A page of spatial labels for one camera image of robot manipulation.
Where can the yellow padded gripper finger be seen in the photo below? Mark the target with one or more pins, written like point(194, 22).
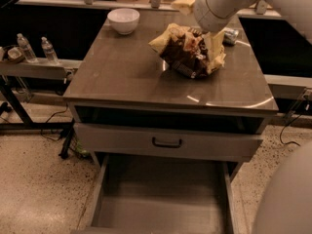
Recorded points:
point(216, 50)
point(184, 6)

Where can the brown sea salt chip bag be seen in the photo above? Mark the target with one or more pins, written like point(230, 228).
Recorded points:
point(183, 49)

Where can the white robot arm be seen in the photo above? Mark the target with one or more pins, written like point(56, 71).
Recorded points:
point(286, 204)

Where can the silver foil snack bag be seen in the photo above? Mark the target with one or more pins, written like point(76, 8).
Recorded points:
point(230, 36)

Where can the grey metal drawer cabinet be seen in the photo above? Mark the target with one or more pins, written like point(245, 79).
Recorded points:
point(122, 82)

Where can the open middle drawer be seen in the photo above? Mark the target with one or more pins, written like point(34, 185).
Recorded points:
point(156, 195)

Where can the white ceramic bowl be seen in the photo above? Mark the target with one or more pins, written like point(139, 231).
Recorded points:
point(124, 20)

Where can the right clear water bottle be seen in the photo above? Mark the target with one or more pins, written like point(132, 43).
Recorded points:
point(49, 51)

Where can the clear water bottle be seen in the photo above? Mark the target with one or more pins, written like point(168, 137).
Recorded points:
point(26, 48)
point(49, 51)

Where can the grey side shelf bench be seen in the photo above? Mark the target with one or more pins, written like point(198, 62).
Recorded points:
point(39, 70)

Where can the left clear water bottle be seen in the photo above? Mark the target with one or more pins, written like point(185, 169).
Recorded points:
point(26, 48)

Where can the small bowl on side shelf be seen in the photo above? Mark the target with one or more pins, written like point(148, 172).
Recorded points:
point(12, 54)

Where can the closed top drawer with handle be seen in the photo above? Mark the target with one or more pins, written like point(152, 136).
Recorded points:
point(168, 143)

